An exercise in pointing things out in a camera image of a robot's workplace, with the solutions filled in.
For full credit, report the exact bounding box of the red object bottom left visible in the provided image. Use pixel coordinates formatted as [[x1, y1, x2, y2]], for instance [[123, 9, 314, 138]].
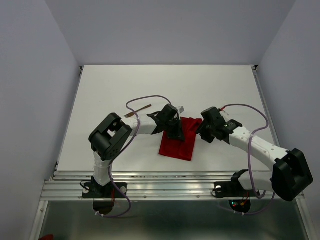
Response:
[[38, 234, 55, 240]]

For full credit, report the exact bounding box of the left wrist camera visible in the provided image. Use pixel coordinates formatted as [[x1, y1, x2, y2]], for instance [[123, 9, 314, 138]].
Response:
[[177, 106, 185, 114]]

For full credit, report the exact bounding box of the aluminium front rail frame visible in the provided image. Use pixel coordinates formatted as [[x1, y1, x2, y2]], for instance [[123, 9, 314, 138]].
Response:
[[41, 170, 306, 201]]

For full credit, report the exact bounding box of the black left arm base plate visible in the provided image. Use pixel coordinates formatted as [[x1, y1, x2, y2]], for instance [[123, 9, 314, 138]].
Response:
[[79, 181, 127, 199]]

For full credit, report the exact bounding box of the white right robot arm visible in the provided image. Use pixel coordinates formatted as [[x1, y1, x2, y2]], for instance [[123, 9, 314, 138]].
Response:
[[196, 107, 314, 202]]

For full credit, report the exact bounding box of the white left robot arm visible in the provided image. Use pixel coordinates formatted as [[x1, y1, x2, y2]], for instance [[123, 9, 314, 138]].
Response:
[[88, 104, 185, 197]]

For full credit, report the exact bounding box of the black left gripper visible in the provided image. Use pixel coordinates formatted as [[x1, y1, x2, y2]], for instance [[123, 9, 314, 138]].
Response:
[[163, 117, 185, 141]]

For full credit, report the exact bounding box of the aluminium right side rail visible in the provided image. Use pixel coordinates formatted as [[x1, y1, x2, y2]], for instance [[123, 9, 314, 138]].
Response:
[[250, 65, 280, 147]]

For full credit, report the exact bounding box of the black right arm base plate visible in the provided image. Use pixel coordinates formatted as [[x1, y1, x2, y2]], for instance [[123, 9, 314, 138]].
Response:
[[211, 181, 255, 199]]

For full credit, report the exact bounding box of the red cloth napkin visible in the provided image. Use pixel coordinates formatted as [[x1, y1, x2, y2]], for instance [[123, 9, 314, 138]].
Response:
[[158, 117, 202, 162]]

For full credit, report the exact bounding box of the aluminium rail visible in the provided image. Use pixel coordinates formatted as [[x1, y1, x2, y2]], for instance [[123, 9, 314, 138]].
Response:
[[250, 65, 280, 147], [48, 65, 84, 180]]

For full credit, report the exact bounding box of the aluminium left side rail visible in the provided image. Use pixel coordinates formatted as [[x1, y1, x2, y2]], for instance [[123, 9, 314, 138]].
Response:
[[48, 65, 84, 180]]

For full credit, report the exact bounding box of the dark wooden fork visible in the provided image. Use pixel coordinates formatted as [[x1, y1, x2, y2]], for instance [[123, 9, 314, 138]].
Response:
[[124, 104, 152, 118]]

